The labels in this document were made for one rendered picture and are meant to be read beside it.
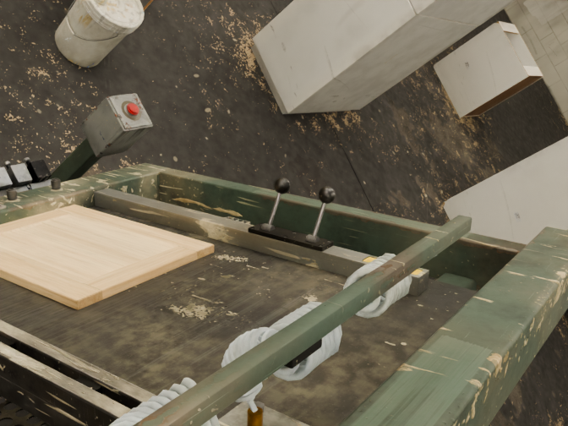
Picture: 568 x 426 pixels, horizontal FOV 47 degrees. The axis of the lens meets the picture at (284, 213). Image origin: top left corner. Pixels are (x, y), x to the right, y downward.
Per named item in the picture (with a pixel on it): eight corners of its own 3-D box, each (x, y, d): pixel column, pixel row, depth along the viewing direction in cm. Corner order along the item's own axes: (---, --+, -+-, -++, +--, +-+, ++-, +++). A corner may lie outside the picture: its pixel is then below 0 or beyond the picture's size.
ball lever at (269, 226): (264, 233, 150) (281, 179, 151) (277, 237, 148) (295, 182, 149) (255, 229, 147) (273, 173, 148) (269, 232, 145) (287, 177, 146)
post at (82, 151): (9, 226, 255) (105, 130, 209) (16, 238, 255) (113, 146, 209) (-4, 229, 251) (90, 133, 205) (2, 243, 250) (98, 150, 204)
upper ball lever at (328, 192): (308, 245, 143) (325, 188, 145) (322, 248, 141) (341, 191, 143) (299, 241, 140) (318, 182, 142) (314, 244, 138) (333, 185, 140)
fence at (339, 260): (109, 201, 182) (108, 188, 181) (428, 288, 130) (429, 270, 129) (95, 205, 178) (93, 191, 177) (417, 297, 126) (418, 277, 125)
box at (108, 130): (107, 121, 212) (137, 91, 201) (124, 153, 211) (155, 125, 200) (78, 126, 203) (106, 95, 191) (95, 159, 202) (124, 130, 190)
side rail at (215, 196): (172, 202, 203) (172, 168, 200) (534, 293, 143) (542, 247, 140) (159, 206, 198) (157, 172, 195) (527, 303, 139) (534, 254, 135)
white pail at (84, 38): (95, 23, 337) (144, -37, 308) (117, 73, 332) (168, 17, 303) (40, 18, 312) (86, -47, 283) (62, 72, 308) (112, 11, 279)
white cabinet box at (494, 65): (451, 67, 662) (515, 24, 617) (478, 116, 652) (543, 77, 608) (432, 65, 627) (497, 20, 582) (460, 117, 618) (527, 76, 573)
